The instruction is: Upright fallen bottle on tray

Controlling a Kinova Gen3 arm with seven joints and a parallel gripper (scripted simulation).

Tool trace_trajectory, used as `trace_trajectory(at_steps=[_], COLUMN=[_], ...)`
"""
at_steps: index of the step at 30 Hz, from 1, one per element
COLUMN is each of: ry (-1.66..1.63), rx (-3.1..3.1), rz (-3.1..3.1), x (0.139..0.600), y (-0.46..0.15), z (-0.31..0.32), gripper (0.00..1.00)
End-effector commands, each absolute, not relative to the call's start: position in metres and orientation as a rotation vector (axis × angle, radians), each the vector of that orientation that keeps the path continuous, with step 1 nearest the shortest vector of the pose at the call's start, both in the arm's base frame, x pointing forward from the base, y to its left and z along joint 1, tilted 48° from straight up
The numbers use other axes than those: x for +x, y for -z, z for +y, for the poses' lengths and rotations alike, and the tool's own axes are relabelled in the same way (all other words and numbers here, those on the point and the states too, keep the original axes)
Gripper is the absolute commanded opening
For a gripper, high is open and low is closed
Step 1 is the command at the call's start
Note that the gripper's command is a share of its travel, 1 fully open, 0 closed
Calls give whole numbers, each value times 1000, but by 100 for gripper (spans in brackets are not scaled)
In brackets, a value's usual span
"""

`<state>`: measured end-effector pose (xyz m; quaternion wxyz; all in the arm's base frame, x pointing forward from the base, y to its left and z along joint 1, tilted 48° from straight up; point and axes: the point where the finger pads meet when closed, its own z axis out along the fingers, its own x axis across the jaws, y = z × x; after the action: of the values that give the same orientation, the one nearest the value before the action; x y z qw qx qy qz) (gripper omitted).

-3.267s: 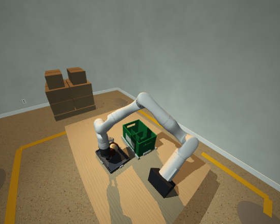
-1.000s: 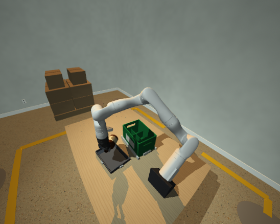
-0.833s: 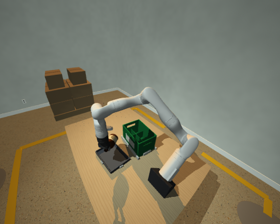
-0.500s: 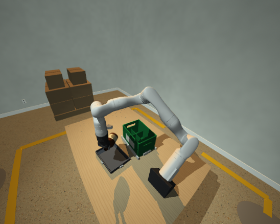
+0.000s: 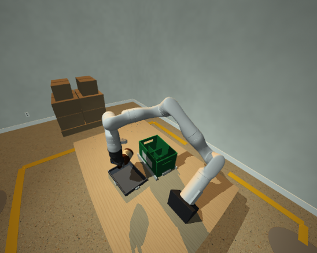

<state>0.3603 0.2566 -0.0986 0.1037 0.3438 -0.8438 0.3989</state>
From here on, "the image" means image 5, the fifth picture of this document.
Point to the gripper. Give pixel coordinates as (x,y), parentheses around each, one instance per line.
(115,152)

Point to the green plastic crate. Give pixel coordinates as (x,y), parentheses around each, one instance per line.
(158,155)

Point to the dark brown bottle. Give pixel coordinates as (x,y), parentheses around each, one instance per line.
(127,155)

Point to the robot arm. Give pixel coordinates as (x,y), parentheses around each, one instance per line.
(170,107)

